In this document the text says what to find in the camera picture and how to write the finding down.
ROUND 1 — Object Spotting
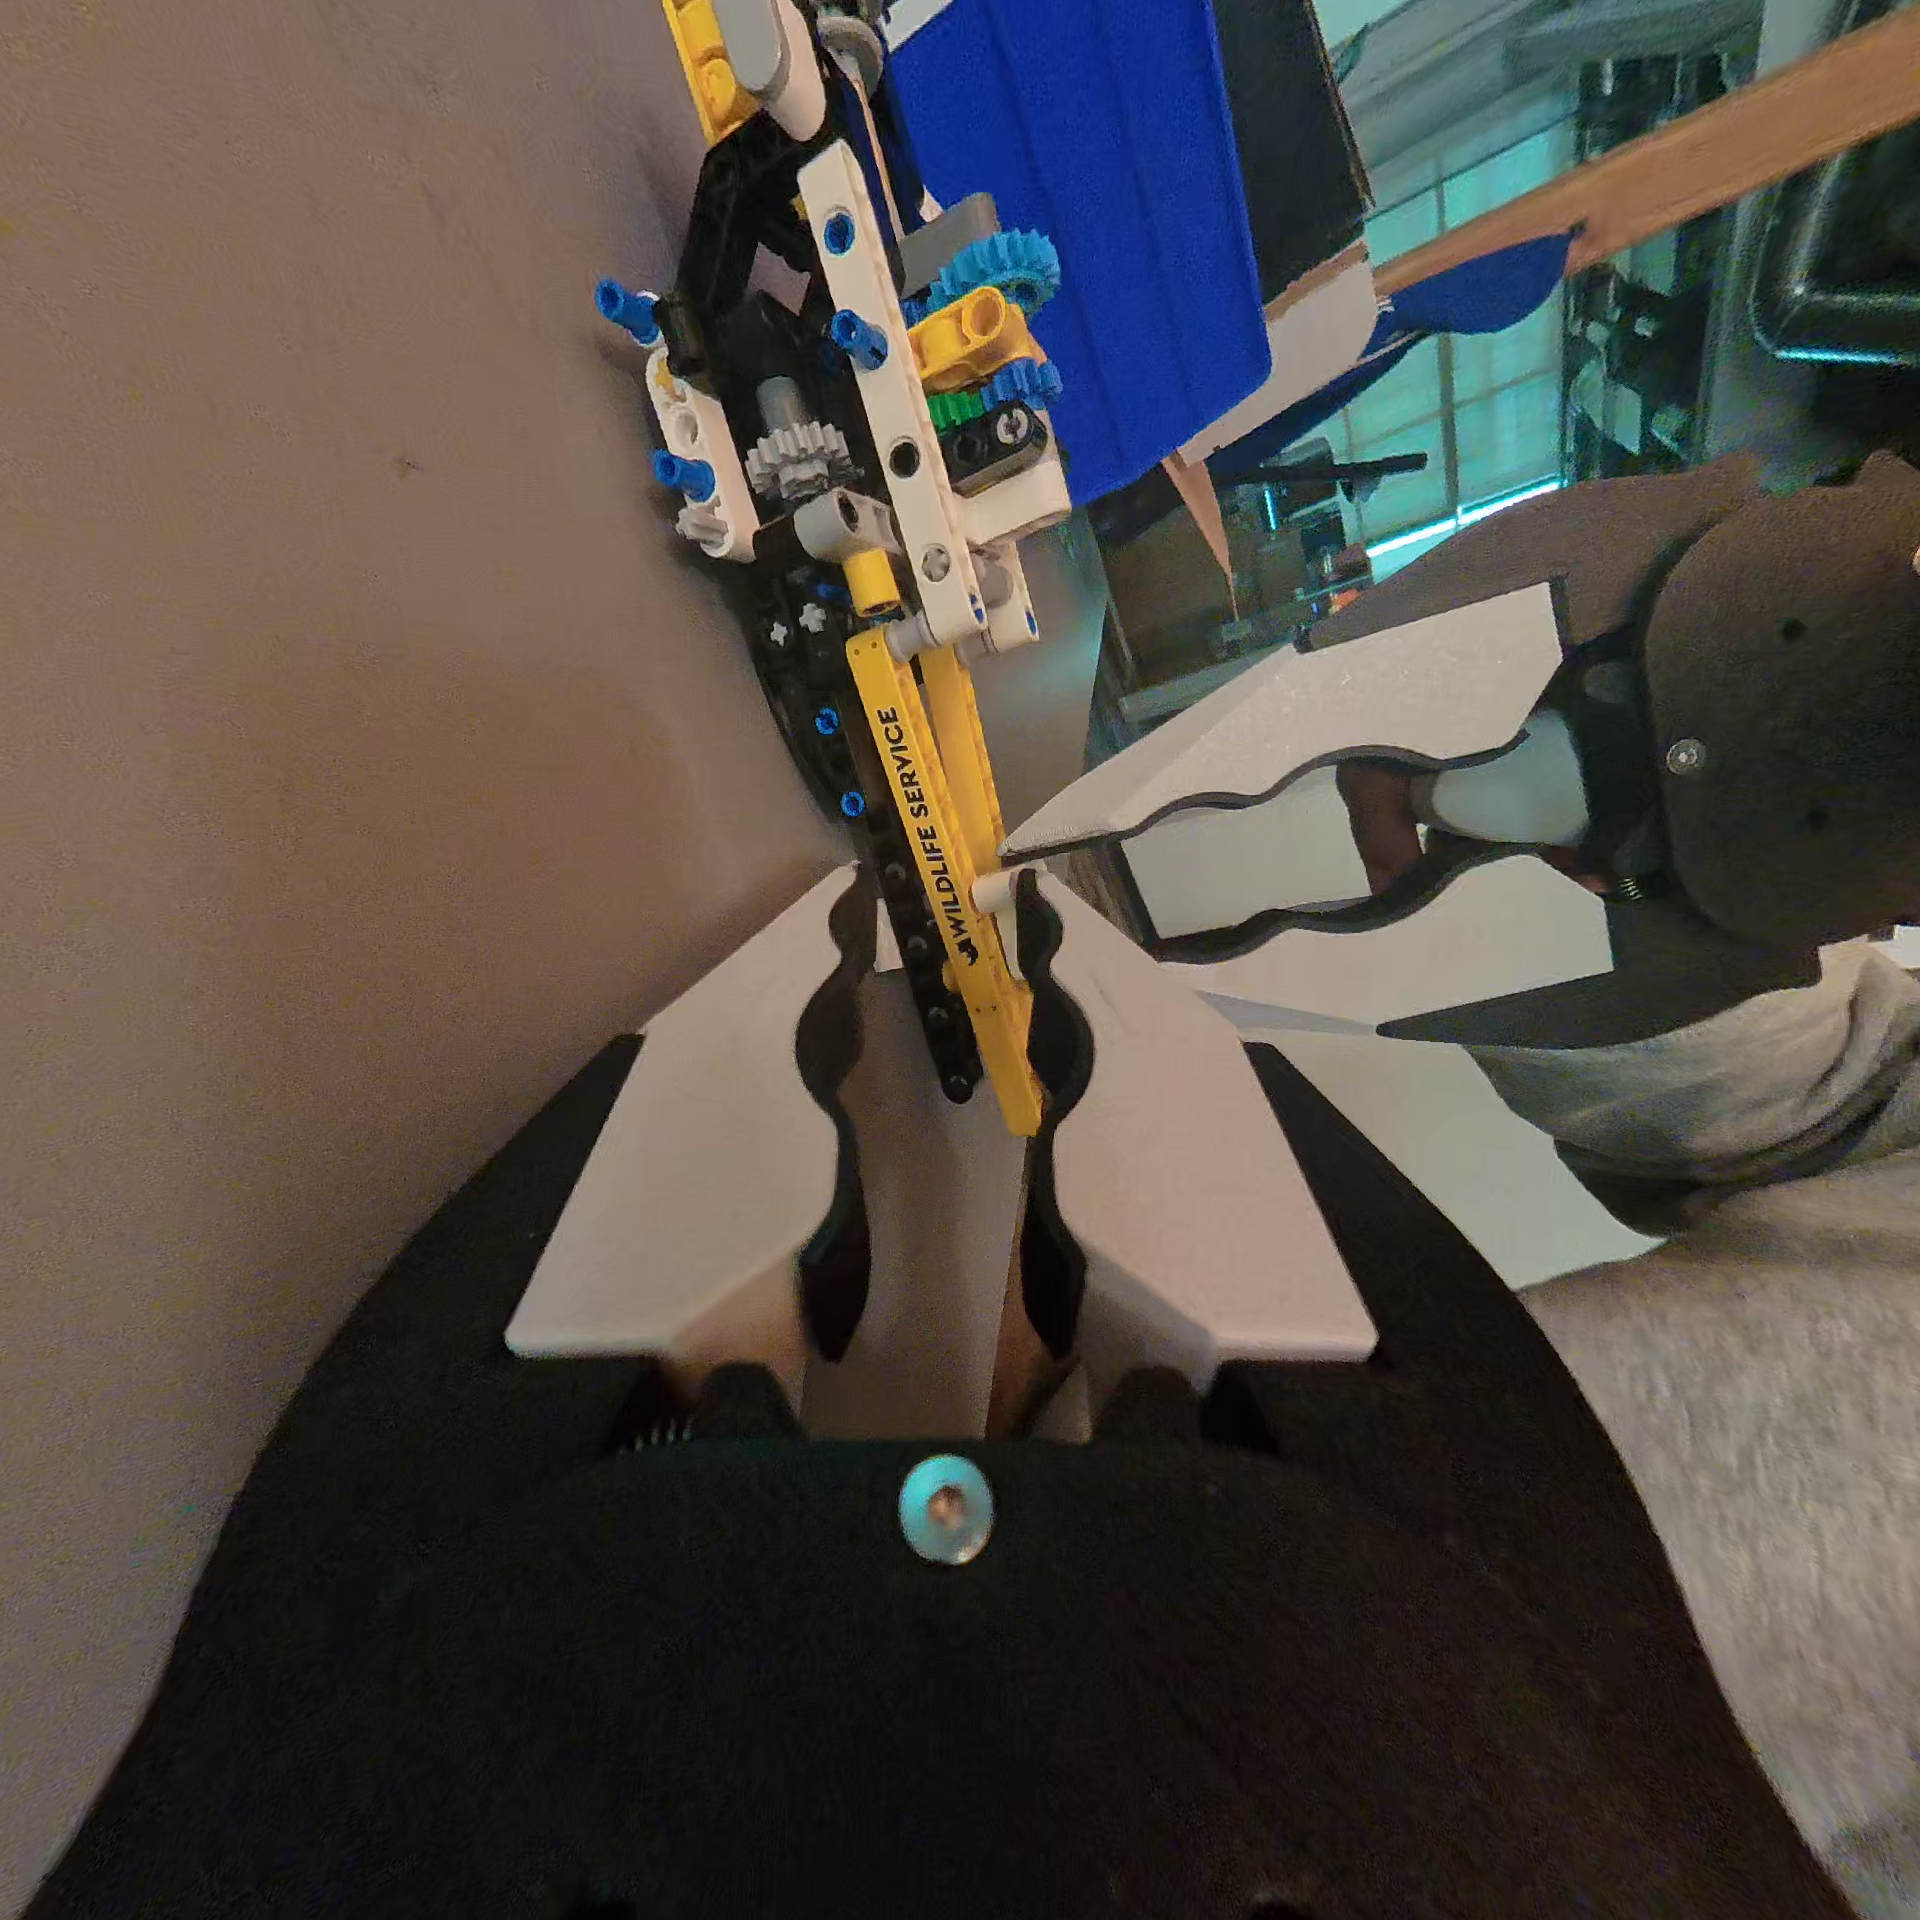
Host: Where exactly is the person's right hand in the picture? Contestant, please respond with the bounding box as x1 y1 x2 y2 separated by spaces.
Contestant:
1341 757 1432 897

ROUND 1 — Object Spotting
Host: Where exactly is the yellow white black lego assembly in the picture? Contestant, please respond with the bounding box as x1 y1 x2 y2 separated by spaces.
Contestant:
593 0 1074 1137

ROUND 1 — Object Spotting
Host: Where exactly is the person's grey clothing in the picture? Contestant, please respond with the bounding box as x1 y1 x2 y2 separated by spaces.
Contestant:
1517 1183 1920 1876

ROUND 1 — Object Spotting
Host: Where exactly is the black chair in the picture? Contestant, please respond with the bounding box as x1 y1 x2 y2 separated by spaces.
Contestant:
1746 142 1920 367

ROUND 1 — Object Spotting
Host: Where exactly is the person's right forearm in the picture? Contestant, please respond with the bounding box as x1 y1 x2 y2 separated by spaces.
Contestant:
1477 937 1920 1238

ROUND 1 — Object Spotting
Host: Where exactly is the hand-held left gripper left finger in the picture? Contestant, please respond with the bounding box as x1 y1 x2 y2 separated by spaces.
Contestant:
509 865 886 1404

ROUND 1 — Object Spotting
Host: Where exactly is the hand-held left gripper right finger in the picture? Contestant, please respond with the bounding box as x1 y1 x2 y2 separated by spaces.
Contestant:
1017 866 1378 1404

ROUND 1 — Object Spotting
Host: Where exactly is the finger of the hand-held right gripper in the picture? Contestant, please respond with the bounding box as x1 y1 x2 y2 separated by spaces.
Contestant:
1002 457 1765 874
1125 786 1824 1051

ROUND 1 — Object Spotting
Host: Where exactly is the blue fabric panel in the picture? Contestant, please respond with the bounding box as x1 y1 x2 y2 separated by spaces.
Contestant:
883 0 1279 508

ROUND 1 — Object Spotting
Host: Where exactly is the wooden beam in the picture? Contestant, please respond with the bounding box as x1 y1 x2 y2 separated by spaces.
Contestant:
1373 17 1920 301

